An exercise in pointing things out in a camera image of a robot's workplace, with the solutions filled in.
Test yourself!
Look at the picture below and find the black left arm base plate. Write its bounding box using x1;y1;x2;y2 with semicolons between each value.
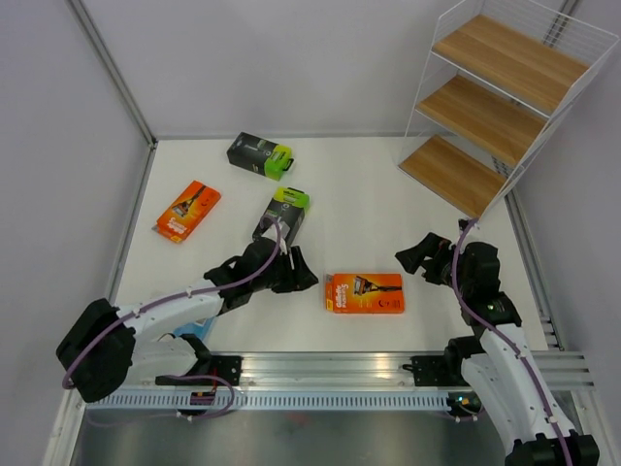
155;354;244;386

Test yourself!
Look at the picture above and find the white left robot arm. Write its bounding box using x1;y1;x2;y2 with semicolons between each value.
55;238;318;402

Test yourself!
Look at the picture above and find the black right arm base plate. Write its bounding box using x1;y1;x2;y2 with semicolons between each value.
410;355;468;387

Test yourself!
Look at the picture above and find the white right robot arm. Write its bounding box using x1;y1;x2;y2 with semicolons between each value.
395;233;601;465

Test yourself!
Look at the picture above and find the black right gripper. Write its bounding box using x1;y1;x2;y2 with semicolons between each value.
394;231;472;295

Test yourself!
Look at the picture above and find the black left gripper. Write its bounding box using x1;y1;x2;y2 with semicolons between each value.
251;246;318;293

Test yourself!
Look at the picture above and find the aluminium mounting rail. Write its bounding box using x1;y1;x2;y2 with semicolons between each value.
67;351;596;392

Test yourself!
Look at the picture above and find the clear blue razor blister pack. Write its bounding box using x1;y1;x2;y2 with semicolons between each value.
173;317;215;342

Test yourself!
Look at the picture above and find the white slotted cable duct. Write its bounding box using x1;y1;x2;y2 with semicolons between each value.
88;389;479;412

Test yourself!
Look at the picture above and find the black green razor box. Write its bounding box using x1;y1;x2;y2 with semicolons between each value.
226;132;294;181
252;186;311;249

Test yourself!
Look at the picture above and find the white wire wooden shelf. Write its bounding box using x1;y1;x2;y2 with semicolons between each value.
398;1;620;218

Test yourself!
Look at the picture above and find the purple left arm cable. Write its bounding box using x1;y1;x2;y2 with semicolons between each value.
62;216;287;428

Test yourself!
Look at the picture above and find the aluminium corner frame post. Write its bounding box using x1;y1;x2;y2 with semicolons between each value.
65;0;157;149

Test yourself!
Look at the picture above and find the orange razor box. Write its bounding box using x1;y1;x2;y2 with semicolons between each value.
324;273;406;315
152;181;221;244

